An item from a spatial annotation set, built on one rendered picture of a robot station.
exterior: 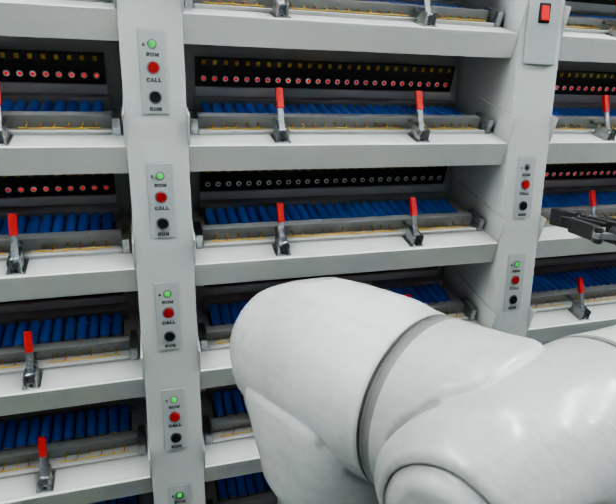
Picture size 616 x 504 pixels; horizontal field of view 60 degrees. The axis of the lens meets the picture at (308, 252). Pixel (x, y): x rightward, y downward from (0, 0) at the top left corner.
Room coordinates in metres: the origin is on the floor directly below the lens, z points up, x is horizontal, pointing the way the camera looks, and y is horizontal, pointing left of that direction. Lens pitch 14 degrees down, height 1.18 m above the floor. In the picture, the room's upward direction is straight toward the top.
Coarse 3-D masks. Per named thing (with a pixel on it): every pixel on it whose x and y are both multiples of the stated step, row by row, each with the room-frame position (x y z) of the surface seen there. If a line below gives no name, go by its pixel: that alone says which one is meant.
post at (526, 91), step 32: (480, 64) 1.16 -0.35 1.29; (512, 64) 1.06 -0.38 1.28; (480, 96) 1.15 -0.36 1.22; (512, 96) 1.05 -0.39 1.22; (544, 96) 1.07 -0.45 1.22; (544, 128) 1.07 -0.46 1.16; (512, 160) 1.05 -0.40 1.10; (544, 160) 1.07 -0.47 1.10; (480, 192) 1.12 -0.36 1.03; (512, 192) 1.05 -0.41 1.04; (512, 224) 1.06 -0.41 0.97; (480, 288) 1.09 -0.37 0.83; (512, 320) 1.06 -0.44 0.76
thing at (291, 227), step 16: (224, 224) 0.96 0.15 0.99; (240, 224) 0.97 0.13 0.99; (256, 224) 0.98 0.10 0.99; (272, 224) 0.98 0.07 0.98; (288, 224) 0.99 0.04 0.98; (304, 224) 1.00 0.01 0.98; (320, 224) 1.01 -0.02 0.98; (336, 224) 1.02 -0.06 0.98; (352, 224) 1.03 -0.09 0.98; (368, 224) 1.04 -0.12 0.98; (384, 224) 1.05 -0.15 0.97; (400, 224) 1.06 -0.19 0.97; (432, 224) 1.08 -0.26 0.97; (448, 224) 1.09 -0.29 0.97; (464, 224) 1.09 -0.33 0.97; (224, 240) 0.94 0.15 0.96
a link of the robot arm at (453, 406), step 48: (432, 336) 0.32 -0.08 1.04; (480, 336) 0.32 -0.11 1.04; (384, 384) 0.30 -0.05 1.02; (432, 384) 0.28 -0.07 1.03; (480, 384) 0.27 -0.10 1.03; (528, 384) 0.27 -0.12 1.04; (576, 384) 0.27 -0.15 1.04; (384, 432) 0.28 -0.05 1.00; (432, 432) 0.25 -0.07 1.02; (480, 432) 0.24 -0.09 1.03; (528, 432) 0.24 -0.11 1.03; (576, 432) 0.24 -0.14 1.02; (384, 480) 0.25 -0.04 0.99; (432, 480) 0.23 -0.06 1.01; (480, 480) 0.22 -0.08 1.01; (528, 480) 0.22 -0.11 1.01; (576, 480) 0.23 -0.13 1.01
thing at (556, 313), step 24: (552, 264) 1.30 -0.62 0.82; (576, 264) 1.31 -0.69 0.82; (600, 264) 1.33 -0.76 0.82; (552, 288) 1.21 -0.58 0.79; (576, 288) 1.21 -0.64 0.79; (600, 288) 1.22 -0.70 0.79; (552, 312) 1.15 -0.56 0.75; (576, 312) 1.14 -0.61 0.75; (600, 312) 1.16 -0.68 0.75; (528, 336) 1.08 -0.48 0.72; (552, 336) 1.11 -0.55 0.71
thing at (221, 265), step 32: (224, 192) 1.06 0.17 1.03; (256, 192) 1.08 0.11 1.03; (288, 192) 1.10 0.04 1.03; (320, 192) 1.12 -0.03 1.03; (352, 192) 1.14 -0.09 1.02; (384, 192) 1.16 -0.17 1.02; (192, 224) 1.00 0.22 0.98; (480, 224) 1.08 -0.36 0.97; (224, 256) 0.91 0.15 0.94; (256, 256) 0.92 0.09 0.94; (288, 256) 0.93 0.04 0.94; (320, 256) 0.94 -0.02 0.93; (352, 256) 0.96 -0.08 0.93; (384, 256) 0.98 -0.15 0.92; (416, 256) 1.00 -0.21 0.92; (448, 256) 1.02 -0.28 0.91; (480, 256) 1.05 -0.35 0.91
